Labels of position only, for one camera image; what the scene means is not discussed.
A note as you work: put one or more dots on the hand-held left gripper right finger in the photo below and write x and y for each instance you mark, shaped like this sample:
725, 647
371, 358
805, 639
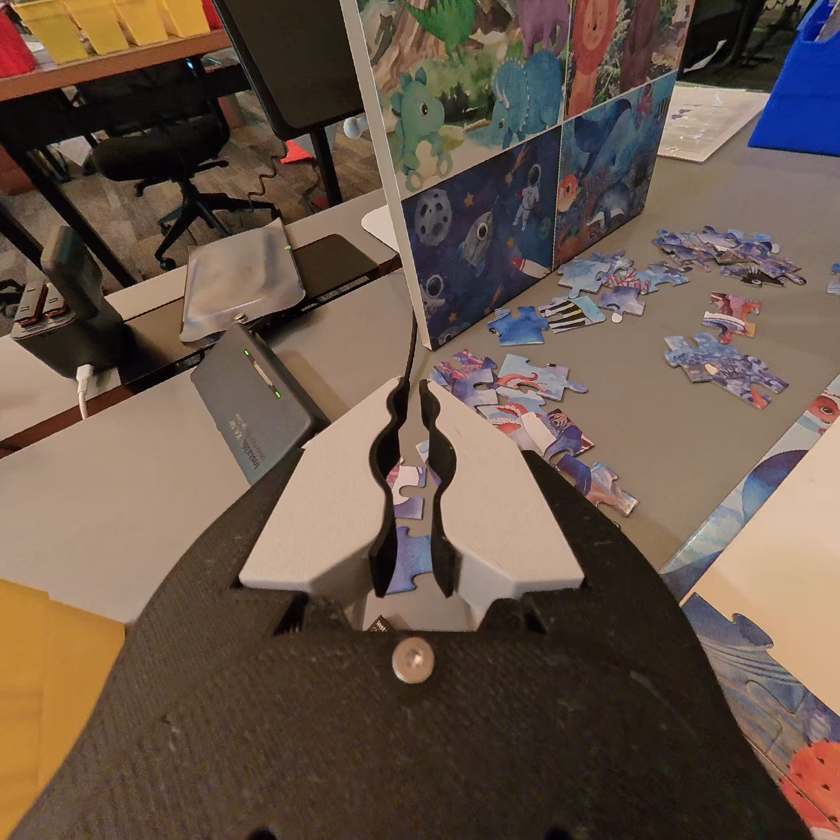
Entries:
512, 518

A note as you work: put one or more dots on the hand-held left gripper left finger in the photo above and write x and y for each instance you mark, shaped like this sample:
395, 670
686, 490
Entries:
315, 518

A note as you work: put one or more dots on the dark blue coral jigsaw piece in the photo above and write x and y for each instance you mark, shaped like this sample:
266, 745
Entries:
564, 430

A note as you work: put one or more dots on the pile of puzzle pieces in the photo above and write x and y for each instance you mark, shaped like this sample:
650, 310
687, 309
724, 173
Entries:
518, 325

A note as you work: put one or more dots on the blue wavy jigsaw piece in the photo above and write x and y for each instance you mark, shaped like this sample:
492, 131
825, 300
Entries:
741, 663

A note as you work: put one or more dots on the cream puzzle frame tray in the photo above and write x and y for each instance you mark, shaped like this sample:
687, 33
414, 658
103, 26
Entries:
787, 558

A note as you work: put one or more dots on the blue striped jigsaw piece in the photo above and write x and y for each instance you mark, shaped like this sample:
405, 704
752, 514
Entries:
835, 279

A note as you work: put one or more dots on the orange pufferfish jigsaw piece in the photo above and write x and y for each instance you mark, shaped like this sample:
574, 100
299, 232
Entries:
817, 781

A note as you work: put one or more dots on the black flat device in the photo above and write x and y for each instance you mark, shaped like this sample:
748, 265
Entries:
256, 400

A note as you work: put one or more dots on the silver foil pouch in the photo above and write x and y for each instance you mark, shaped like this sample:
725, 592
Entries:
236, 282

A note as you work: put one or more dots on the illustrated animal puzzle box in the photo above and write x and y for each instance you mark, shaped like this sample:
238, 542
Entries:
479, 249

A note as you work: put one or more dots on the black battery charger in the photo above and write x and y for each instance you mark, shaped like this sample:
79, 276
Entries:
72, 341

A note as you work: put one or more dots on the yellow plastic bin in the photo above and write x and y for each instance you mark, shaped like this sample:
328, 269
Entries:
46, 689

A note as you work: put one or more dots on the black office chair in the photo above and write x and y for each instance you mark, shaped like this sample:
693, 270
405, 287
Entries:
164, 151

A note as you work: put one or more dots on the instruction sheet in plastic sleeve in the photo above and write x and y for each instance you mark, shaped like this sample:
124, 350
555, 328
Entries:
709, 124

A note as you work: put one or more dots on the black partition panel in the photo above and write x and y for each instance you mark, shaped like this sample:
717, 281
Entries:
289, 65

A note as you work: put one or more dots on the wooden side desk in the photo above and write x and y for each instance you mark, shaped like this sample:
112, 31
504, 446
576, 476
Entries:
118, 65

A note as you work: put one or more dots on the blue storage bin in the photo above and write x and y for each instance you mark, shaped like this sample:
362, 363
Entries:
800, 98

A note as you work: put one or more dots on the small yellow bin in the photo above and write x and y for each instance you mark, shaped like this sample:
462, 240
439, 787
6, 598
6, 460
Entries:
187, 16
98, 26
49, 33
141, 19

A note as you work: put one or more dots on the red bin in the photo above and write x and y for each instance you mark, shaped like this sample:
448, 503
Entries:
16, 43

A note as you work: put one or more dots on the white flat base plate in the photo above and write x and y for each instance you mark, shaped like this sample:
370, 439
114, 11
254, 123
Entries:
380, 226

